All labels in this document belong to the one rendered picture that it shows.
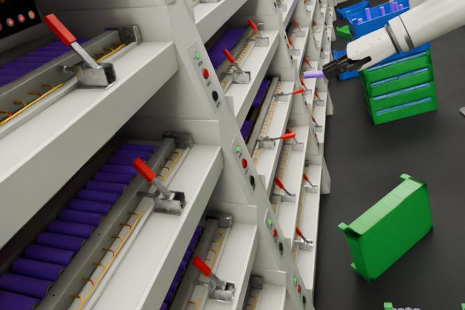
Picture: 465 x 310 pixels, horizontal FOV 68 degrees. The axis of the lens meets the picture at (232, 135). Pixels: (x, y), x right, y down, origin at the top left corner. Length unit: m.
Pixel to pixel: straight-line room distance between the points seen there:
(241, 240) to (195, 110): 0.27
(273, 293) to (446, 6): 0.71
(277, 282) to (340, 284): 0.45
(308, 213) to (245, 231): 0.59
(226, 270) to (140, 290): 0.25
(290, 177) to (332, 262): 0.36
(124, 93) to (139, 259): 0.20
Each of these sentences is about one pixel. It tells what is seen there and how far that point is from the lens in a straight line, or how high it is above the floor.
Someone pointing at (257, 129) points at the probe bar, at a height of 0.58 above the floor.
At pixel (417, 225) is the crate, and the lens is 1.30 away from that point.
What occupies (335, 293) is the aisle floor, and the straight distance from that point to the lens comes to 1.24.
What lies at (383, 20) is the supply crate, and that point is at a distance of 1.76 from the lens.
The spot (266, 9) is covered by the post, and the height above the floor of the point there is 0.81.
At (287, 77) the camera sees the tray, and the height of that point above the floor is 0.56.
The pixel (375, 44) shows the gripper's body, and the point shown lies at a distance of 0.88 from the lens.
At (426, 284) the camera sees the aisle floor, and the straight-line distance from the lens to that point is 1.24.
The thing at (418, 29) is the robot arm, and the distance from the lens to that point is 0.89.
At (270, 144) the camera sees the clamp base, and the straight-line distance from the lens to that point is 0.91.
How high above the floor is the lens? 1.00
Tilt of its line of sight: 26 degrees down
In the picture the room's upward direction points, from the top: 23 degrees counter-clockwise
